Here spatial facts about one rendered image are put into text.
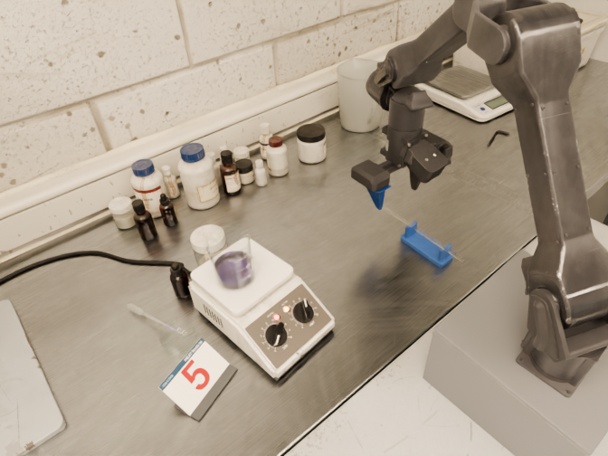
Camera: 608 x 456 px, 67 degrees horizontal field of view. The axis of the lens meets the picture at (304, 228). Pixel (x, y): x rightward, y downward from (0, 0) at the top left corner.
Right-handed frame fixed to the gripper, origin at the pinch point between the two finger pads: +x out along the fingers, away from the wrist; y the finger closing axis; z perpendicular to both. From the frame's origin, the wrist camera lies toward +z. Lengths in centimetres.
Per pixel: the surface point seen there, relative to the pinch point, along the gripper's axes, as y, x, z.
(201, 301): -39.9, 5.2, -2.4
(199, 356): -44.3, 7.2, 4.8
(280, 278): -29.2, 1.6, 4.2
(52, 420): -64, 9, 0
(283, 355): -34.8, 6.9, 12.4
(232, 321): -38.3, 3.8, 5.1
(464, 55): 69, 5, -39
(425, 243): 0.3, 9.4, 7.9
